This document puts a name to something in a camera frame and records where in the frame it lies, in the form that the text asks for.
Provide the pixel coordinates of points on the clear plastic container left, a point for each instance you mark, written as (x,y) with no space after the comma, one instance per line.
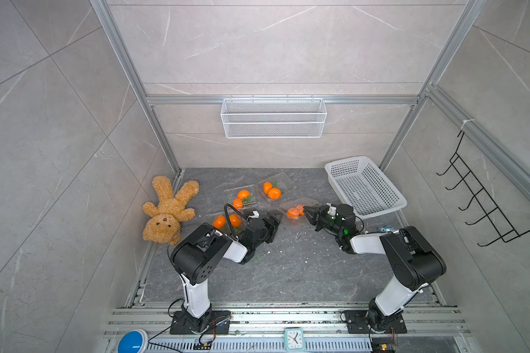
(251,201)

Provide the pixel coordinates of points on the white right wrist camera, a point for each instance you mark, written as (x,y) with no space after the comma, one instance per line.
(332,211)

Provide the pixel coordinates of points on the brown teddy bear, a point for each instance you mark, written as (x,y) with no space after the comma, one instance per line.
(166,217)

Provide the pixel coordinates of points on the orange six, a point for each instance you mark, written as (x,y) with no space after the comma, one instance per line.
(238,203)

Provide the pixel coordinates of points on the orange three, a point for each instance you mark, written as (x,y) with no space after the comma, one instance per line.
(274,193)

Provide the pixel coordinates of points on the black wall hook rack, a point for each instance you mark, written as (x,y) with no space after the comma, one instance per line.
(488,209)

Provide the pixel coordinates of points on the orange eight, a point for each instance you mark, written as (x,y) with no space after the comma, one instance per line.
(235,220)

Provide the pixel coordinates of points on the orange one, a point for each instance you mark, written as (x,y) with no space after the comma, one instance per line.
(300,209)

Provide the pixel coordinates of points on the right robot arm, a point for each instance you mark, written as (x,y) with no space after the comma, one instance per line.
(414,261)

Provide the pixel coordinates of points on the clear plastic container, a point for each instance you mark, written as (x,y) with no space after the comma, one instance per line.
(251,201)
(305,201)
(279,180)

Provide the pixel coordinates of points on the white wire wall basket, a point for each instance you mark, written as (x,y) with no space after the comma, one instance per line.
(273,118)

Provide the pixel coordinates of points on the white perforated plastic basket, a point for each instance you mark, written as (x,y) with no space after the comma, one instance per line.
(359,182)

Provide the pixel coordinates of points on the teal front alarm clock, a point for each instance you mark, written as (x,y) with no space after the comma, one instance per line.
(294,339)

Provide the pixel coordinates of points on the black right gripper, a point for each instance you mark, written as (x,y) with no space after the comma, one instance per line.
(319,215)

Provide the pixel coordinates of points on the orange five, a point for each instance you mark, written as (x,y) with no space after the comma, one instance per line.
(243,194)

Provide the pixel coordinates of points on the blue round button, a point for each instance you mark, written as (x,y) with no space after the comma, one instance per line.
(135,341)

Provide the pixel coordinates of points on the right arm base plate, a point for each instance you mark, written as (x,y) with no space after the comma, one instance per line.
(368,321)

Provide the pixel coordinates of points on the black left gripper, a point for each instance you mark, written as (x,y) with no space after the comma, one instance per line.
(272,227)

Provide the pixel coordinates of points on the orange four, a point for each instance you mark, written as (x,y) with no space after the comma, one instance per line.
(266,187)

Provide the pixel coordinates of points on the clear plastic container front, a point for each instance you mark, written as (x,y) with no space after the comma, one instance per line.
(305,201)

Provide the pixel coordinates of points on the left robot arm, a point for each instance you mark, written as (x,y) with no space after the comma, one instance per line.
(198,255)

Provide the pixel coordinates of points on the orange seven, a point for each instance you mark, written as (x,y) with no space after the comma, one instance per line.
(219,222)

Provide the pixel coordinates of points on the orange two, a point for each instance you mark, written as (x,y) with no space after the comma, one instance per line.
(293,213)

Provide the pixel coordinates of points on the clear plastic container back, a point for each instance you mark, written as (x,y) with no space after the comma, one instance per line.
(279,180)

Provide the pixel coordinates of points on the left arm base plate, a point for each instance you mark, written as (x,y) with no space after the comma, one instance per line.
(217,321)

